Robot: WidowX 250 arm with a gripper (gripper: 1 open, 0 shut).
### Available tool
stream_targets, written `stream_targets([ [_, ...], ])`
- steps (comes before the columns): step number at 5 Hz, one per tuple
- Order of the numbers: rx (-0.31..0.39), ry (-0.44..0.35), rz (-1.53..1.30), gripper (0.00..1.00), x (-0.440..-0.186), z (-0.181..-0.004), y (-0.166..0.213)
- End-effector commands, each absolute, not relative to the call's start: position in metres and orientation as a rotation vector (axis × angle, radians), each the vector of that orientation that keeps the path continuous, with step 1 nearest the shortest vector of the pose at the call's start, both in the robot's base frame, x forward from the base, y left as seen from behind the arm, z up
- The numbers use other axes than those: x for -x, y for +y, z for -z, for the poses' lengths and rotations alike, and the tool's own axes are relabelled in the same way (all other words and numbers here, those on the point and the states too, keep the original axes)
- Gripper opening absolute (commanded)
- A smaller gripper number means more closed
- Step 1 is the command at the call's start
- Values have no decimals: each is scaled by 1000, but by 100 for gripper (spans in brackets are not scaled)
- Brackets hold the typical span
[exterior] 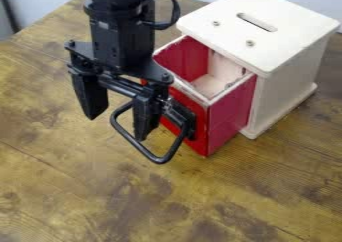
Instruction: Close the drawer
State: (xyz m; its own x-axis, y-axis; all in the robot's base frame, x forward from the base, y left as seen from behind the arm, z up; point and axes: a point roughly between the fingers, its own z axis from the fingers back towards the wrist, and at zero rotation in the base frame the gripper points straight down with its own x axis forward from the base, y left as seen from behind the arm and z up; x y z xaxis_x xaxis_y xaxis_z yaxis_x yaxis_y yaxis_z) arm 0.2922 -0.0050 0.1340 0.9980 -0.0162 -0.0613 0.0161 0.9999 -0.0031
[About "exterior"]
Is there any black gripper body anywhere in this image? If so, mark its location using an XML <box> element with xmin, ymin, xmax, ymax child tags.
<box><xmin>65</xmin><ymin>6</ymin><xmax>174</xmax><ymax>99</ymax></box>

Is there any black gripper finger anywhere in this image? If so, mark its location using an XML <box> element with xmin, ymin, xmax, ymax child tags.
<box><xmin>71</xmin><ymin>73</ymin><xmax>108</xmax><ymax>120</ymax></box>
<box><xmin>132</xmin><ymin>94</ymin><xmax>162</xmax><ymax>142</ymax></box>

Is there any black metal drawer handle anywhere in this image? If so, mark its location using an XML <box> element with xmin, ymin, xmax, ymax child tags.
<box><xmin>108</xmin><ymin>97</ymin><xmax>198</xmax><ymax>165</ymax></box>

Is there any red wooden drawer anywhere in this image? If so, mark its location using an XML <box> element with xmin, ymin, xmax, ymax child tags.
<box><xmin>154</xmin><ymin>36</ymin><xmax>258</xmax><ymax>157</ymax></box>

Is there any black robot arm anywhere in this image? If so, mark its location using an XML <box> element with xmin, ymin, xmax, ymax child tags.
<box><xmin>65</xmin><ymin>0</ymin><xmax>180</xmax><ymax>141</ymax></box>

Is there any dark pole at left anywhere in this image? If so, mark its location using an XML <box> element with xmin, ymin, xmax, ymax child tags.
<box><xmin>0</xmin><ymin>0</ymin><xmax>20</xmax><ymax>33</ymax></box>

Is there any white wooden box cabinet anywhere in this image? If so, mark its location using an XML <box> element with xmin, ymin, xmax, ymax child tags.
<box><xmin>178</xmin><ymin>0</ymin><xmax>341</xmax><ymax>139</ymax></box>

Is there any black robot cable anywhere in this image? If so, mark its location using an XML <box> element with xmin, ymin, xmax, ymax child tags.
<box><xmin>138</xmin><ymin>0</ymin><xmax>182</xmax><ymax>31</ymax></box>

